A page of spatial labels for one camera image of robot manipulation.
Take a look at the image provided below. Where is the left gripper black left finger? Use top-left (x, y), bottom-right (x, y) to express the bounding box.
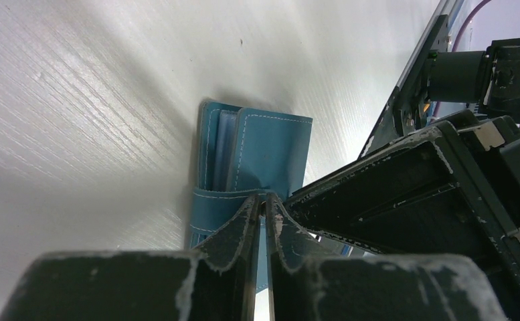
top-left (0, 195), bottom-right (260, 320)

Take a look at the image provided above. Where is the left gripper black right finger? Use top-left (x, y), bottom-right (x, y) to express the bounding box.
top-left (266, 193), bottom-right (506, 320)

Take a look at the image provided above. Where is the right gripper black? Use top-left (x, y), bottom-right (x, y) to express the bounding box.
top-left (284, 110), bottom-right (520, 320)

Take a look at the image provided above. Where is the teal card holder wallet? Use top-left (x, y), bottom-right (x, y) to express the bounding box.
top-left (187, 100), bottom-right (314, 294)

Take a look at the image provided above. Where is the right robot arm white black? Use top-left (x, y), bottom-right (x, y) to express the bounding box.
top-left (285, 38), bottom-right (520, 320)

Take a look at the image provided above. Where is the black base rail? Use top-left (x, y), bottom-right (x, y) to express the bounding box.
top-left (359, 14), bottom-right (448, 158)

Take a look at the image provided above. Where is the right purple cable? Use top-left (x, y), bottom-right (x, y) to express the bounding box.
top-left (432, 0), bottom-right (494, 117)

